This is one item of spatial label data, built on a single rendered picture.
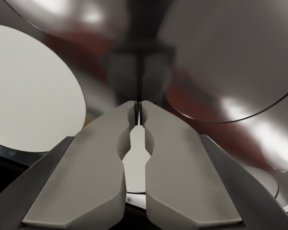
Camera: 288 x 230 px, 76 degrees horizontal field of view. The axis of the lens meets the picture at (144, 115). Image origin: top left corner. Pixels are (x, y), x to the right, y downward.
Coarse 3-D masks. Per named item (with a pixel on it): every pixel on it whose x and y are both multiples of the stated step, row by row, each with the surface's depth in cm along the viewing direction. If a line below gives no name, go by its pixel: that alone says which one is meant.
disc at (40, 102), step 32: (0, 32) 11; (0, 64) 12; (32, 64) 12; (64, 64) 12; (0, 96) 13; (32, 96) 13; (64, 96) 13; (0, 128) 15; (32, 128) 15; (64, 128) 15
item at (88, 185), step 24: (96, 120) 9; (120, 120) 9; (72, 144) 8; (96, 144) 8; (120, 144) 9; (72, 168) 7; (96, 168) 7; (120, 168) 7; (48, 192) 6; (72, 192) 6; (96, 192) 6; (120, 192) 6; (48, 216) 5; (72, 216) 5; (96, 216) 6; (120, 216) 7
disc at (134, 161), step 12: (132, 132) 15; (144, 132) 15; (132, 144) 15; (144, 144) 15; (132, 156) 16; (144, 156) 16; (132, 168) 17; (144, 168) 17; (132, 180) 18; (144, 180) 18
